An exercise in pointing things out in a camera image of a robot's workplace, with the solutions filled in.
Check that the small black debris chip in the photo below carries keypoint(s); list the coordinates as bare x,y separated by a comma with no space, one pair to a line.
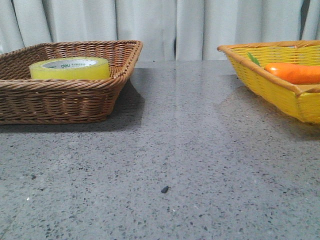
165,189

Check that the orange toy carrot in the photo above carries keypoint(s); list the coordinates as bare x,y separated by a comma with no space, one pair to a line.
293,73

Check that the brown wicker basket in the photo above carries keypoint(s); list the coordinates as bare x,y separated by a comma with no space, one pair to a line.
59,101

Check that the yellow tape roll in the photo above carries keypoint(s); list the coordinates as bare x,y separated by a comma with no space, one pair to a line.
71,68

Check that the yellow wicker basket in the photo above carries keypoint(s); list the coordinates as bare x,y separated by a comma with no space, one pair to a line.
301,101

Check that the white curtain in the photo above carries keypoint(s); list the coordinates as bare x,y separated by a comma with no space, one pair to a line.
181,30

